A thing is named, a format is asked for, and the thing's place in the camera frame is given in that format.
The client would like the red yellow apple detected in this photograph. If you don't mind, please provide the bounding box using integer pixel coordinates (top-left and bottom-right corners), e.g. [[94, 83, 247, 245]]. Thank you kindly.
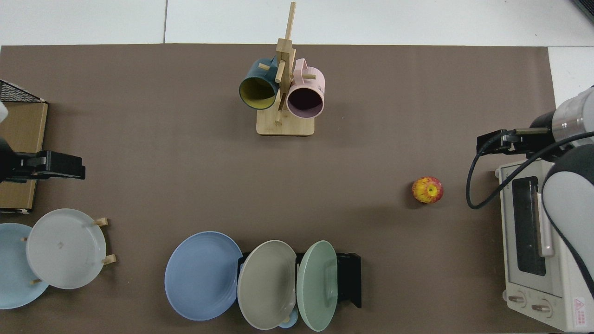
[[412, 176, 444, 205]]

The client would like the wooden plate rack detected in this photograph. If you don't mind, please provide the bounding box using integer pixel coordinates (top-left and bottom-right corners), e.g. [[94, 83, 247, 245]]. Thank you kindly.
[[21, 217, 117, 285]]

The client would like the pale grey plate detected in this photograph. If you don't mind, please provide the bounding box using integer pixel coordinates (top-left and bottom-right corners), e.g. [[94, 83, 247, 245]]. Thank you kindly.
[[26, 208, 107, 290]]

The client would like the light blue plate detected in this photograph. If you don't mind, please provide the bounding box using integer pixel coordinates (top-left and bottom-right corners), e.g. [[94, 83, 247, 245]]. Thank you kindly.
[[0, 223, 49, 310]]

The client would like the black dish rack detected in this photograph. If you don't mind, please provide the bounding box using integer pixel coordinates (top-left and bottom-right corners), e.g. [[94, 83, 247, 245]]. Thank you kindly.
[[238, 252, 362, 309]]

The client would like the green plate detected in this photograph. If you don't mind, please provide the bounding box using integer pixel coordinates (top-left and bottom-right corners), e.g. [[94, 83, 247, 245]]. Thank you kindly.
[[297, 240, 338, 332]]

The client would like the beige plate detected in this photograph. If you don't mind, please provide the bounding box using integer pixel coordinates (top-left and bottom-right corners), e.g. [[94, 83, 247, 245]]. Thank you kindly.
[[237, 240, 297, 331]]

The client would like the brown table cloth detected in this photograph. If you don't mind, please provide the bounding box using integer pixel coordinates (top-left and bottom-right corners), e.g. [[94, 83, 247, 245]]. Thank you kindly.
[[0, 44, 557, 334]]

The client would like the pale toaster oven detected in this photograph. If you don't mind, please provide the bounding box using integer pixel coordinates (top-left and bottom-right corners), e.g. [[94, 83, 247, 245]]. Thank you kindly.
[[494, 158, 594, 333]]

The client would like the dark grey panel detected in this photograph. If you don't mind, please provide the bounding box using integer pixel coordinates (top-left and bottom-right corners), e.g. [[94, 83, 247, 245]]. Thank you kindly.
[[571, 0, 594, 24]]

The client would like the pink cup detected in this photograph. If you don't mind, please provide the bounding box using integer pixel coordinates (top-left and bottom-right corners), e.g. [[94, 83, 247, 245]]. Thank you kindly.
[[286, 58, 325, 118]]

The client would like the wooden cup stand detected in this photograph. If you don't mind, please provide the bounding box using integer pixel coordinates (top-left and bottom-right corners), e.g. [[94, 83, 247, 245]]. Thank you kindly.
[[256, 1, 316, 136]]

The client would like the dark teal cup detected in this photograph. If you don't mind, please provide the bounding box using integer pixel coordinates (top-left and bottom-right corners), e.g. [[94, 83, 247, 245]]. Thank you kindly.
[[239, 57, 280, 110]]

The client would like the small blue round thing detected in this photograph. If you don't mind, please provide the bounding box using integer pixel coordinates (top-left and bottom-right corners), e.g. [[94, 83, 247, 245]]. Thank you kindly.
[[278, 308, 299, 329]]

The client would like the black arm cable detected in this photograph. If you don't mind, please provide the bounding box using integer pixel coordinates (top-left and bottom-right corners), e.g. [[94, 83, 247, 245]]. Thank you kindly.
[[466, 131, 594, 210]]

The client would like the wire basket with wooden floor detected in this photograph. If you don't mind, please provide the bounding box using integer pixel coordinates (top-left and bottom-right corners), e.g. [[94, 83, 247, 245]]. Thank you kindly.
[[0, 80, 48, 214]]

